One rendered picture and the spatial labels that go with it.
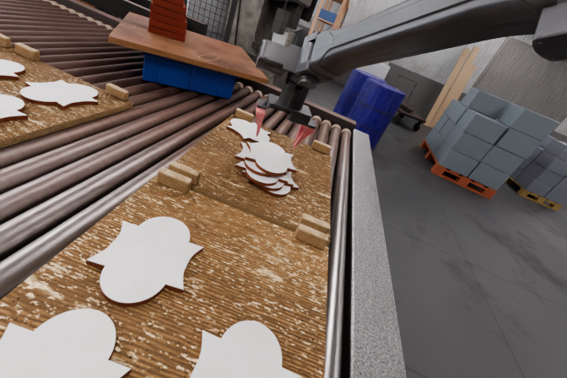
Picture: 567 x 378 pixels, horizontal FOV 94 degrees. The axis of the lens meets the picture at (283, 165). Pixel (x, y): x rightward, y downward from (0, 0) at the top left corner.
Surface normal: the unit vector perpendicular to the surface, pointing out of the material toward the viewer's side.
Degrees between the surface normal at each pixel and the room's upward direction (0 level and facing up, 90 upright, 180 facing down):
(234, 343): 0
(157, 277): 0
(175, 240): 0
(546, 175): 90
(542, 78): 90
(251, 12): 90
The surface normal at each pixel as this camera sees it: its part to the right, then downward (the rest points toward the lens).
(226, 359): 0.34, -0.81
